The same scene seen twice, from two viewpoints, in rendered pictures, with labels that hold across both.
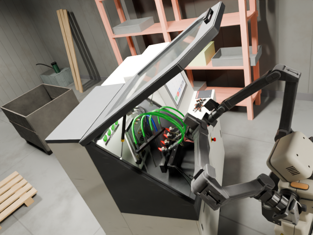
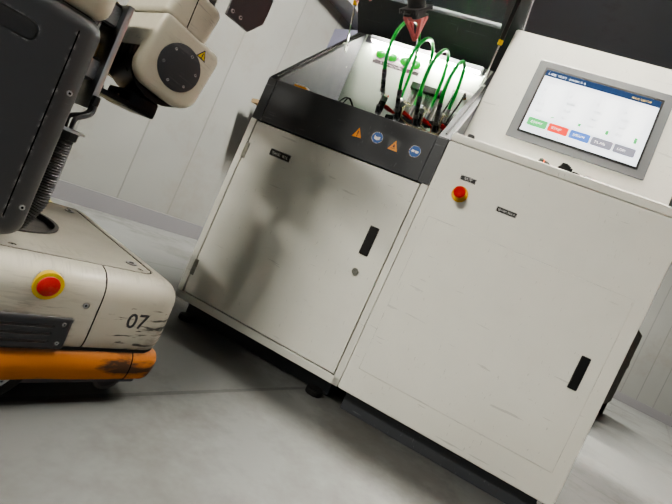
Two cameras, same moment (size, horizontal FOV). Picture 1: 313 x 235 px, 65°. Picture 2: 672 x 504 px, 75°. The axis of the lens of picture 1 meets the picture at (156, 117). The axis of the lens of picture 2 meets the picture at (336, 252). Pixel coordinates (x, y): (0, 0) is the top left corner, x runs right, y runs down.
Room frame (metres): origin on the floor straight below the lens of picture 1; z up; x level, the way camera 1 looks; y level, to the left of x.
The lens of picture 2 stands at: (1.20, -1.74, 0.53)
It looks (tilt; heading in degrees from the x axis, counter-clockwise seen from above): 2 degrees down; 81
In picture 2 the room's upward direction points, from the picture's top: 24 degrees clockwise
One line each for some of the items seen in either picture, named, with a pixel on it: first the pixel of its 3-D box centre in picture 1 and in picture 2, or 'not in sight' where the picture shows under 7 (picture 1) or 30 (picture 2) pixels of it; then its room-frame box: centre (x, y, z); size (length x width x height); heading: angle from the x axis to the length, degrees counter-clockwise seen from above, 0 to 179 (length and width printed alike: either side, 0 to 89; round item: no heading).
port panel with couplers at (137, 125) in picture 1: (137, 119); (454, 116); (1.74, 0.15, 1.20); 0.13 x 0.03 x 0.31; 154
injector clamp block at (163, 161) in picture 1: (173, 156); not in sight; (1.52, -0.03, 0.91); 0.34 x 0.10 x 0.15; 154
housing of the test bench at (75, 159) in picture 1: (137, 151); not in sight; (1.93, 0.28, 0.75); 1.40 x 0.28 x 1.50; 154
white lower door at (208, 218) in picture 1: (211, 207); (293, 240); (1.29, -0.20, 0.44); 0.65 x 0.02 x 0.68; 154
